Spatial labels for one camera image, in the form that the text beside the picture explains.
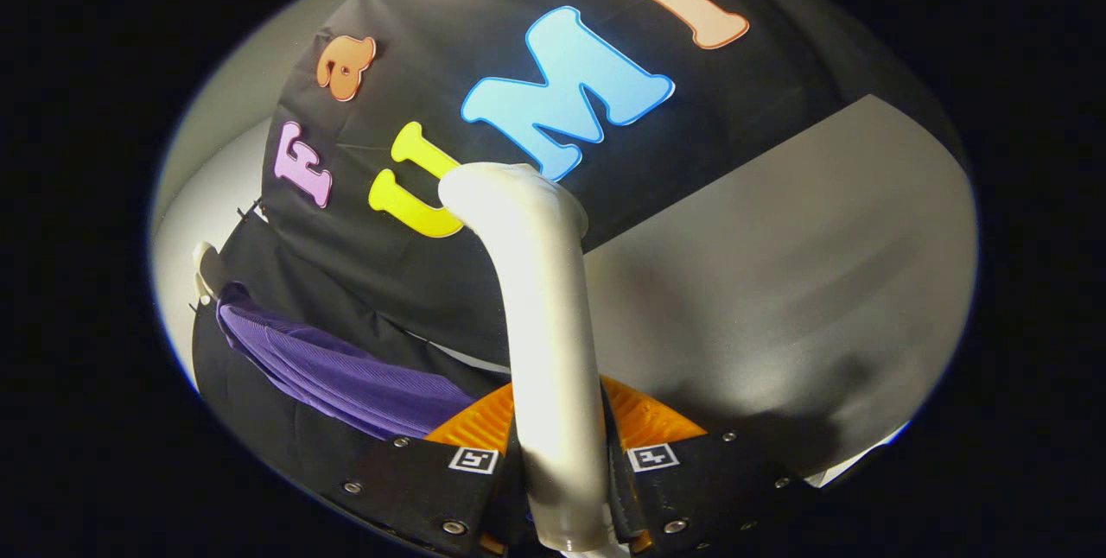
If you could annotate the white garment steamer head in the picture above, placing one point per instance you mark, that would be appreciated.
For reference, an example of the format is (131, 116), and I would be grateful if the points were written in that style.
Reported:
(549, 325)

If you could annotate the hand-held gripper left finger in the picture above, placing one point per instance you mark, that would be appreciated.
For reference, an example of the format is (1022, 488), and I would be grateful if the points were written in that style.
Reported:
(415, 480)

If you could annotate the white clothes hanger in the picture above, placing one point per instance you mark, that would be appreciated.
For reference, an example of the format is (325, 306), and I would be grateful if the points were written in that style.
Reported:
(206, 269)

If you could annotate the grey drawer cabinet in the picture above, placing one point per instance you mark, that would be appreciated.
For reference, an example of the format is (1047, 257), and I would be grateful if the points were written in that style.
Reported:
(778, 282)

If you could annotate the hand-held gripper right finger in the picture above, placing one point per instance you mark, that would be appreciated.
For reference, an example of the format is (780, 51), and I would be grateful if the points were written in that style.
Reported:
(717, 476)

